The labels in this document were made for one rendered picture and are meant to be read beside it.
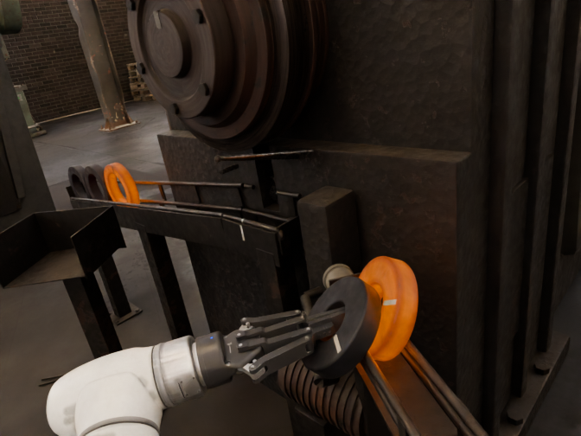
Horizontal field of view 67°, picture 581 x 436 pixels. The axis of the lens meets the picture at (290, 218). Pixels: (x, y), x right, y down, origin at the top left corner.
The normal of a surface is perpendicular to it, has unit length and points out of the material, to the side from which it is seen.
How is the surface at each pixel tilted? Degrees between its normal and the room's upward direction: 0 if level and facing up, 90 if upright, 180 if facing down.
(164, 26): 90
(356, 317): 44
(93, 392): 26
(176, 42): 90
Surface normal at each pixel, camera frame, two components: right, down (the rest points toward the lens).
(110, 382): -0.09, -0.70
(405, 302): 0.32, -0.26
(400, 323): 0.23, 0.11
